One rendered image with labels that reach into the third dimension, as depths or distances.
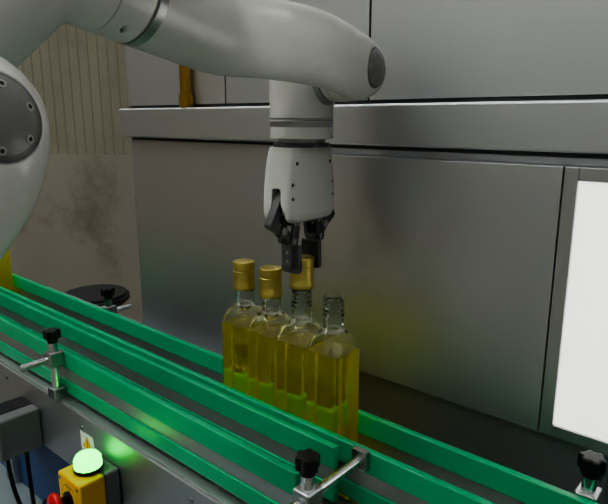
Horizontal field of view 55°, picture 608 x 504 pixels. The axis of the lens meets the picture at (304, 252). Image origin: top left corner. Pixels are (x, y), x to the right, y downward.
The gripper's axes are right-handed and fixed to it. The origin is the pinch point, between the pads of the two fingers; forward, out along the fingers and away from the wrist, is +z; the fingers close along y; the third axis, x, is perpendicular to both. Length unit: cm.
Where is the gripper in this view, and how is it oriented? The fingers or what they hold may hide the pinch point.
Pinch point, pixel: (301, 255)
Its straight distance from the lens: 81.0
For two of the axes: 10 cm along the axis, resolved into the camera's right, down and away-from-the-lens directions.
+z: 0.0, 9.8, 2.2
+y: -6.5, 1.7, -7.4
